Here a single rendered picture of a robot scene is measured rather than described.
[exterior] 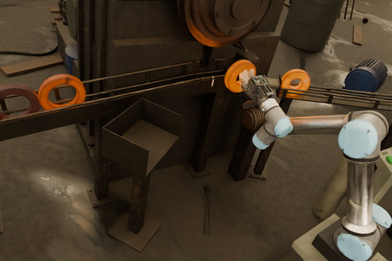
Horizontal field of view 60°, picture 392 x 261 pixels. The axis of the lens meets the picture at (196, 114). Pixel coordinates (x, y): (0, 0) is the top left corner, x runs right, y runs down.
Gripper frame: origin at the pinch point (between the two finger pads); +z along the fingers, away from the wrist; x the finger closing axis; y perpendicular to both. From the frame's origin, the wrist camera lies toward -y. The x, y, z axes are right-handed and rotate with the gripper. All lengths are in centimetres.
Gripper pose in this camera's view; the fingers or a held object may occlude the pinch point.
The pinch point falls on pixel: (241, 72)
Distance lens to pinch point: 156.0
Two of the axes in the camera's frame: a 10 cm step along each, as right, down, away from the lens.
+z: -4.1, -7.7, 4.9
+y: 2.8, -6.1, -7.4
